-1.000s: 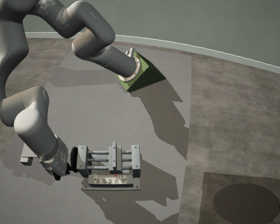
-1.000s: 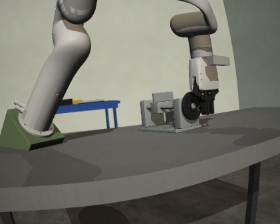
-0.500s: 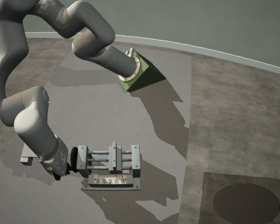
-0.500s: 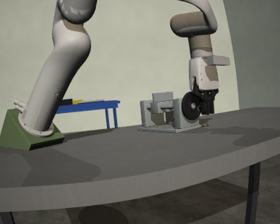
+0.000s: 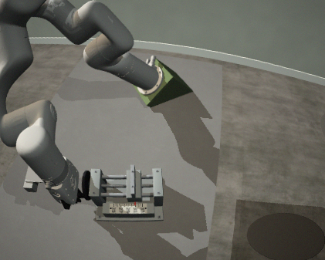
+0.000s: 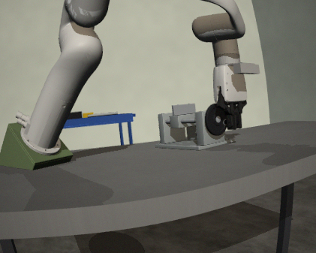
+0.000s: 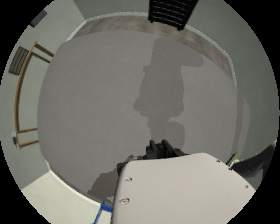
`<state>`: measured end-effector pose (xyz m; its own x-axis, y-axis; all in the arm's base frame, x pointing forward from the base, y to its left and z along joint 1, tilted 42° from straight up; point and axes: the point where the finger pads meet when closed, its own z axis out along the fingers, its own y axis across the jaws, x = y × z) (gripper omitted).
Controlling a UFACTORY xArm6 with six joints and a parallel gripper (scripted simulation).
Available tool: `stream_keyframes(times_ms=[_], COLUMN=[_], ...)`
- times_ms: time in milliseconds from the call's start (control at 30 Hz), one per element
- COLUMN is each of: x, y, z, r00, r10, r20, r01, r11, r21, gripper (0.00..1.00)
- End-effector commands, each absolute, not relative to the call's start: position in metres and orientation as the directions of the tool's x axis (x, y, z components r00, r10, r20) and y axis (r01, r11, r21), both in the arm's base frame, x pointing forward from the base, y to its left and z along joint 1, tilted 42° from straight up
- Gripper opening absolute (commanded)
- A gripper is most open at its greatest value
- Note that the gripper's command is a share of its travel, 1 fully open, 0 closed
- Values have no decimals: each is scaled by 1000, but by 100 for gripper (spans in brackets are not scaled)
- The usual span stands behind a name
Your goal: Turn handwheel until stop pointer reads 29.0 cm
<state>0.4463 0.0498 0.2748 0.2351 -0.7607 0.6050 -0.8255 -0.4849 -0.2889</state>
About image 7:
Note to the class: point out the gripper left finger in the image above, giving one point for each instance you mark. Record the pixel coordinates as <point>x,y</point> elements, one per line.
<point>151,153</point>

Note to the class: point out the grey clamp slide with handwheel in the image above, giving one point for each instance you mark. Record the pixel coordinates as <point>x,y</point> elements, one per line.
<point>160,152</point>

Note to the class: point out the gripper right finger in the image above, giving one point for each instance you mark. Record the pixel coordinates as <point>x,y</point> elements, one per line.
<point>169,152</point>

